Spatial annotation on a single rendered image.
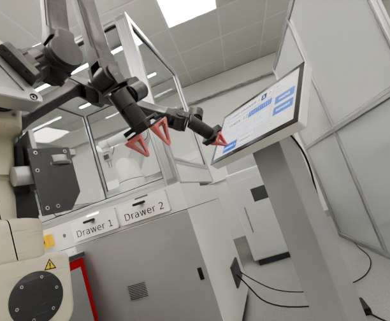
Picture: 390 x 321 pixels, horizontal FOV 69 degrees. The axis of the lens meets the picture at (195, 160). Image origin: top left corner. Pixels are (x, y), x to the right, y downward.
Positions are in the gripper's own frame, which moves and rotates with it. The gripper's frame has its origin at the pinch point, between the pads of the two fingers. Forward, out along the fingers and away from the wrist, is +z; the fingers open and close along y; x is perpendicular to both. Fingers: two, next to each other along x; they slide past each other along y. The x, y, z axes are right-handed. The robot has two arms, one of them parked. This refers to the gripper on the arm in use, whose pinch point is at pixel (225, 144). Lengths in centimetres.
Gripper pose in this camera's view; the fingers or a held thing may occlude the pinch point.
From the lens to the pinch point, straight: 129.0
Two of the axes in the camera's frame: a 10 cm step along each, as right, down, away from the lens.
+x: -2.8, 8.3, -4.9
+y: -5.2, 2.9, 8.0
